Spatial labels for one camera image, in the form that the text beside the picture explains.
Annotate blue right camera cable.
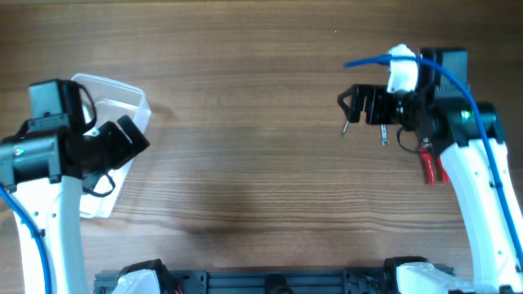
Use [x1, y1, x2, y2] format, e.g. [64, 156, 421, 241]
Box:
[342, 53, 523, 262]

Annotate silver socket wrench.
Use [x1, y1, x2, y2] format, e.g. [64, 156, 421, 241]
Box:
[381, 124, 390, 146]

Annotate blue left camera cable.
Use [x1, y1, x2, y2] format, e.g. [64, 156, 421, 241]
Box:
[0, 183, 53, 294]

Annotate green handled screwdriver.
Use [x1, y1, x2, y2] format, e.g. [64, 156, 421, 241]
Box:
[341, 120, 350, 136]

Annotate red handled snips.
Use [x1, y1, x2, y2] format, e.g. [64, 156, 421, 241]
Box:
[418, 140, 450, 185]

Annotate clear plastic container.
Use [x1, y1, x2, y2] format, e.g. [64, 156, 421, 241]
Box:
[72, 73, 152, 218]

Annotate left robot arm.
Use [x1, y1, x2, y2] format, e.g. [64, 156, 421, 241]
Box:
[1, 73, 152, 293]

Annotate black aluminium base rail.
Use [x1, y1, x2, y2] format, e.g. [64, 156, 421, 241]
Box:
[93, 267, 454, 294]

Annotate blue camera cable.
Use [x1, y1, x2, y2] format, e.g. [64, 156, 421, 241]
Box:
[0, 183, 53, 294]
[342, 53, 523, 262]

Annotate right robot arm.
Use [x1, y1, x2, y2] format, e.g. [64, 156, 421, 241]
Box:
[337, 44, 522, 293]

